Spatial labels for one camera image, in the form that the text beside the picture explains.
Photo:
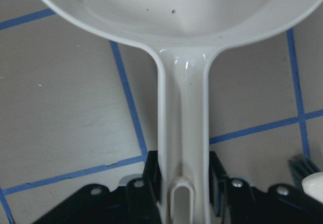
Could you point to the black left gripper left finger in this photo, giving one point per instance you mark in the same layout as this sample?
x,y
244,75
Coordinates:
x,y
134,201

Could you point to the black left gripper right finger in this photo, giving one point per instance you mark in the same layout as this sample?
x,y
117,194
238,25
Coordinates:
x,y
234,200

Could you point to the white hand brush black bristles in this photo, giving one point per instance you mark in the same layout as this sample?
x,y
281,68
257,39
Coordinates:
x,y
306,176

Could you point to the white plastic dustpan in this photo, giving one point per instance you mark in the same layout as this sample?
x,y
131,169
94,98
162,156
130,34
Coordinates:
x,y
184,37

